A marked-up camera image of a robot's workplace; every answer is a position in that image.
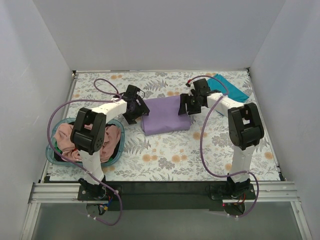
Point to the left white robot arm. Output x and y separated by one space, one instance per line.
89 128

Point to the floral tablecloth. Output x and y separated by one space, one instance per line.
173 156

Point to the green garment in basket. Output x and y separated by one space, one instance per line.
57 149

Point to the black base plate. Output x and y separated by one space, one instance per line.
165 195

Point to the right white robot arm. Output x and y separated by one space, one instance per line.
245 126

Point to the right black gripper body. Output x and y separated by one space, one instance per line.
186 104

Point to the pink t shirt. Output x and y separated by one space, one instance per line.
108 151

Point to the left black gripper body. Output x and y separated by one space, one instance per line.
139 110

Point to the purple t shirt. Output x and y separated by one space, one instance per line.
163 116

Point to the folded teal t shirt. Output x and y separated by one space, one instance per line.
234 99

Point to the teal plastic basket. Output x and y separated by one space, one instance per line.
54 158

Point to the aluminium frame rail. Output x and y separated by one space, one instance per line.
266 191

